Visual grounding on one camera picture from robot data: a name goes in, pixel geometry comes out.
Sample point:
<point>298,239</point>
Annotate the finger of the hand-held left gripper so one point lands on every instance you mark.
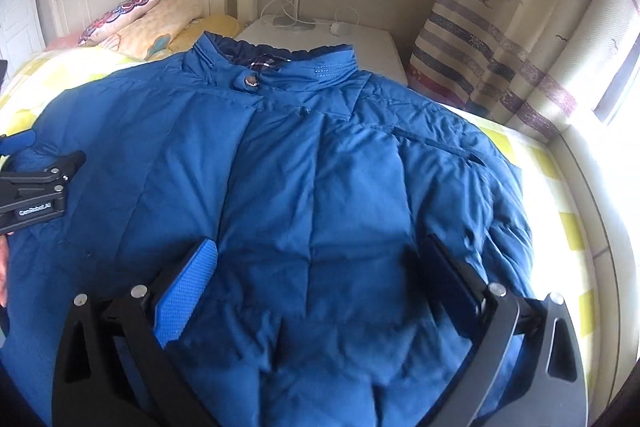
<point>17,141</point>
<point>55,166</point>

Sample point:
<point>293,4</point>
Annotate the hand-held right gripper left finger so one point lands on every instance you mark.
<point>187,292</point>

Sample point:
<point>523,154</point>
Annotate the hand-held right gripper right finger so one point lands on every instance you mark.
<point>450,282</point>

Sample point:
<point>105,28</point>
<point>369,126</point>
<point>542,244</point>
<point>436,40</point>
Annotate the blue quilted jacket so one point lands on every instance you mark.
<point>310,207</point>

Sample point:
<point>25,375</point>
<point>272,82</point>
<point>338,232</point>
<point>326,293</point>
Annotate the person's left hand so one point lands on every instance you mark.
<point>3,267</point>

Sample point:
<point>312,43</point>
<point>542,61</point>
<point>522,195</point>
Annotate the pink blanket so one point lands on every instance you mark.
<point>65,43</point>

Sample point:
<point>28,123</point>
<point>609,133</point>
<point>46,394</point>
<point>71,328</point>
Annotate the white wardrobe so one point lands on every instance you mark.
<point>25,17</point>

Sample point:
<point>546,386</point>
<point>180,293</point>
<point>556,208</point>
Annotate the yellow checked bed sheet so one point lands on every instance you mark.
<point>562,227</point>

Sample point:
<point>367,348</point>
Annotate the colourful patterned pillow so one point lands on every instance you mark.
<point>120,14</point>

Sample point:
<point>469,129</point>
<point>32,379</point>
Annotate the white window sill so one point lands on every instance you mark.
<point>620,232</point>

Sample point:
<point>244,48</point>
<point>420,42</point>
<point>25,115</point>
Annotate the cream pillow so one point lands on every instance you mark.
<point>165,23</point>

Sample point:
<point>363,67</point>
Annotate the yellow cushion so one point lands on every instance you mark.
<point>215,30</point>

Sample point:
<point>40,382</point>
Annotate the white bedside table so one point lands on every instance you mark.
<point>372,52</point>

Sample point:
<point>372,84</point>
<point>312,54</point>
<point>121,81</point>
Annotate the sailboat print curtain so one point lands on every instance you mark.
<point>500,32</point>

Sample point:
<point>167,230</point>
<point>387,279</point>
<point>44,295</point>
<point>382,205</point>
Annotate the white charger plug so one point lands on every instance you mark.
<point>339,28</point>

